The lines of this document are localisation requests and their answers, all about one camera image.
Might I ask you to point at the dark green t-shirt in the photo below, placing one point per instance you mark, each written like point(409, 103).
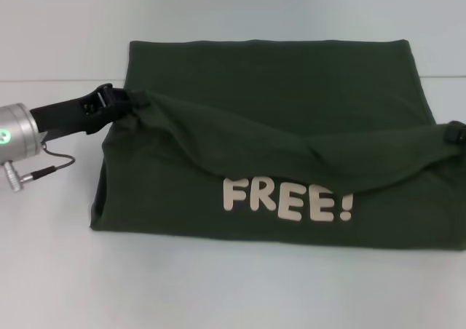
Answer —
point(273, 107)

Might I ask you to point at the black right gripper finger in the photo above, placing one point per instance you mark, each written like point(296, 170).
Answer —
point(455, 134)

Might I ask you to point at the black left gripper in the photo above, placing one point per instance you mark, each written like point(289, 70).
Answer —
point(58, 116)

